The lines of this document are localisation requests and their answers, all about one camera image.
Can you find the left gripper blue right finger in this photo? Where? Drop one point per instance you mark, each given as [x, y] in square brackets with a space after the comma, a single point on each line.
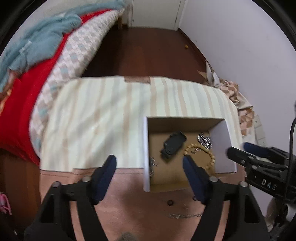
[199, 181]

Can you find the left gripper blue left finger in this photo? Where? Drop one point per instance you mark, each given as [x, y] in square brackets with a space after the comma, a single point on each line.
[101, 179]

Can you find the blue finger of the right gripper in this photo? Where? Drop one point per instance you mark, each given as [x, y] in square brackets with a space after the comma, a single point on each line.
[262, 152]
[239, 156]

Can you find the white power strip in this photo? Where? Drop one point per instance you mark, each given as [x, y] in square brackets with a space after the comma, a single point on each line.
[259, 132]

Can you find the white cardboard box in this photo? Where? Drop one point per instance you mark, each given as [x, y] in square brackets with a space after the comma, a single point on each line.
[207, 142]

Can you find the checkered brown cloth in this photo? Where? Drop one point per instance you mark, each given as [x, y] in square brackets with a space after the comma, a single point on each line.
[245, 110]

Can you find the pink table cloth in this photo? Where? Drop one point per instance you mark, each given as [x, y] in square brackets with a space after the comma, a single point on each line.
[126, 207]

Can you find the black clip case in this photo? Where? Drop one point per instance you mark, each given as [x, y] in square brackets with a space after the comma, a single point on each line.
[172, 144]

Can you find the striped cream cloth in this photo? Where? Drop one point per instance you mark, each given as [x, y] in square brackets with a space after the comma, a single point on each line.
[93, 118]

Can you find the torn cardboard scraps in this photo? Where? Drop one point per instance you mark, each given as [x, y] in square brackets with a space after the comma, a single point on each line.
[210, 76]

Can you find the pink object on floor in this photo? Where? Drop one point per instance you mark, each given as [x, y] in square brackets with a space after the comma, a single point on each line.
[4, 204]

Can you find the red bed blanket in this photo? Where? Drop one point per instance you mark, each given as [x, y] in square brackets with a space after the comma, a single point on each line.
[19, 98]

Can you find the checkered white bed sheet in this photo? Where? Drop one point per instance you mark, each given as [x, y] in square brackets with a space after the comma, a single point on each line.
[78, 52]

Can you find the blue-grey quilt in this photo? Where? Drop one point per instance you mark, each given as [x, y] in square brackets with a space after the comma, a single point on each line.
[41, 41]

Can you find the white door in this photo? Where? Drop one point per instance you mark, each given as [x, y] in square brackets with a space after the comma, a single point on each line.
[160, 14]

